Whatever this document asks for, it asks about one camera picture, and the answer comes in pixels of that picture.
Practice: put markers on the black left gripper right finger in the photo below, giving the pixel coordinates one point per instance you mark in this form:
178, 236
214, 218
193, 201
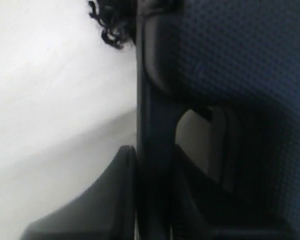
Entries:
175, 48

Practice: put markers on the black plastic case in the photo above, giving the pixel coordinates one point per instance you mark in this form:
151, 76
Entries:
252, 191

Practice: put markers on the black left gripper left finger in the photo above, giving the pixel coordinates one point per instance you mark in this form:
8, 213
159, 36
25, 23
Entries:
105, 211

